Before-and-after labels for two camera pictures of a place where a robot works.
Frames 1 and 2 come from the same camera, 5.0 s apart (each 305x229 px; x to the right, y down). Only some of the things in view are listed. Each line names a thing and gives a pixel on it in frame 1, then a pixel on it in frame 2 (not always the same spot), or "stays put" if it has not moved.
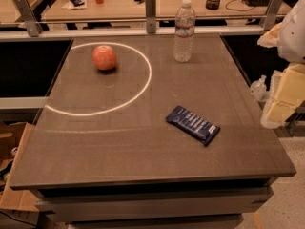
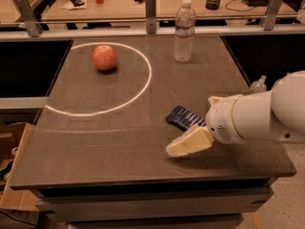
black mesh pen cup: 213,2 stays put
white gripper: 294,35 -> 219,118
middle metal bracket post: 151,11 stays put
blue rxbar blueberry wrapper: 193,125 stays put
